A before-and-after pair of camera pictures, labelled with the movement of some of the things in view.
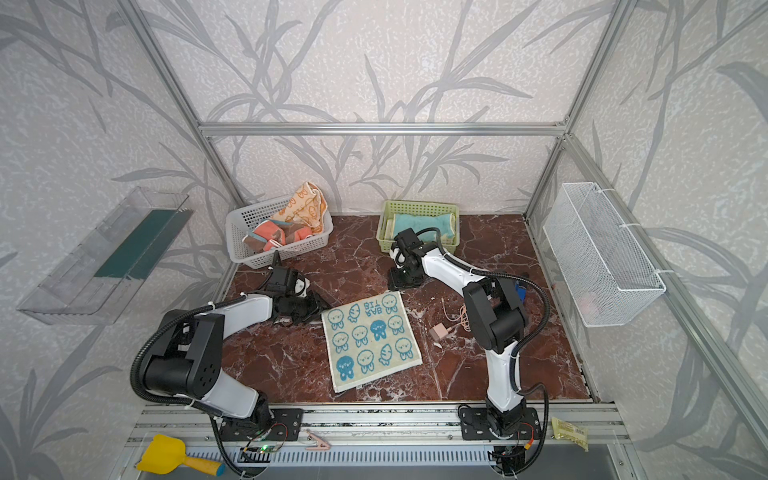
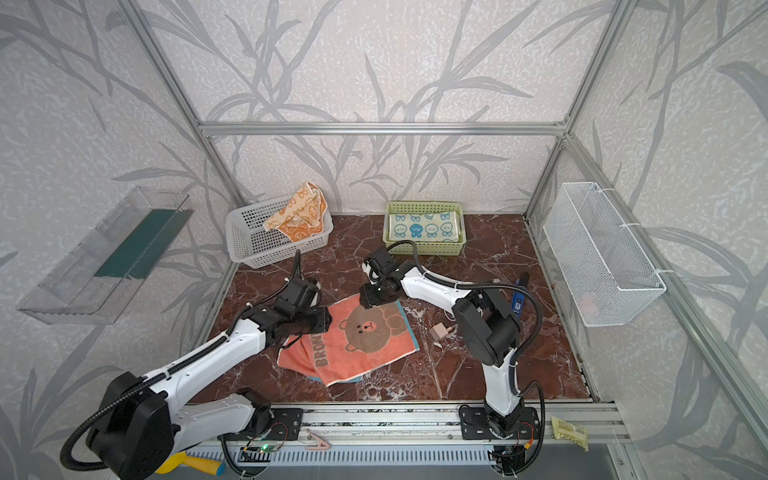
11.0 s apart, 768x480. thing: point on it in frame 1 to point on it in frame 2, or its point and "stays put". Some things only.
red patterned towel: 271,234 to 357,340
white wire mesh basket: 606,276 stays put
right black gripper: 405,278 to 372,294
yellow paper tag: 567,431 stays put
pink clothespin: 323,445 stays put
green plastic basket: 396,216 stays put
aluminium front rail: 386,425 stays put
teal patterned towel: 369,341 to 425,227
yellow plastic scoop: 166,454 stays put
